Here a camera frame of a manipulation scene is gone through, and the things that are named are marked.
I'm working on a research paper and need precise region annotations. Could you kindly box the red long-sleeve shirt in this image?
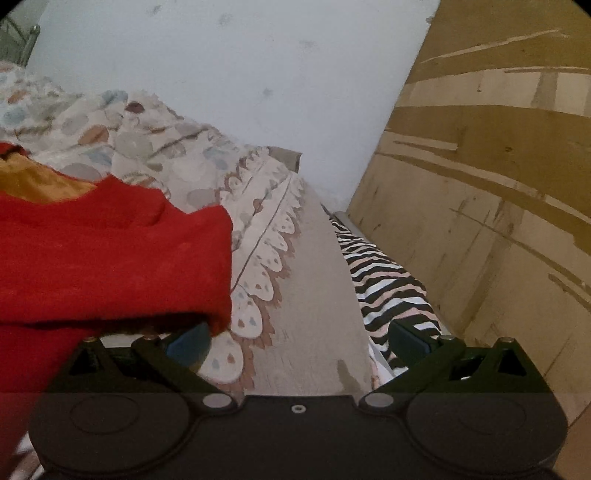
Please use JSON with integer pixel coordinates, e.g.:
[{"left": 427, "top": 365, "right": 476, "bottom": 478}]
[{"left": 0, "top": 142, "right": 235, "bottom": 467}]

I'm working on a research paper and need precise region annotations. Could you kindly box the black white striped cloth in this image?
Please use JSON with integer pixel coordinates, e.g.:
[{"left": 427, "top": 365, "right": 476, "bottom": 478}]
[{"left": 329, "top": 216, "right": 442, "bottom": 381}]

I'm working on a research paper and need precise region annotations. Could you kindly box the patterned circle print duvet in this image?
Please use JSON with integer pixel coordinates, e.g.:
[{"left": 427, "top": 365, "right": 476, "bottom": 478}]
[{"left": 0, "top": 62, "right": 385, "bottom": 471}]

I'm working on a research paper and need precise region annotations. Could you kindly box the brown cardboard board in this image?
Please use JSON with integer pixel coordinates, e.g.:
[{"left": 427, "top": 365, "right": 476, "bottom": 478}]
[{"left": 345, "top": 0, "right": 591, "bottom": 425}]

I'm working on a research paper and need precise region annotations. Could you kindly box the metal bed headboard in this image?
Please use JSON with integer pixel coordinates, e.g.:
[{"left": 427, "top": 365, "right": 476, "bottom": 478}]
[{"left": 0, "top": 16, "right": 41, "bottom": 67}]

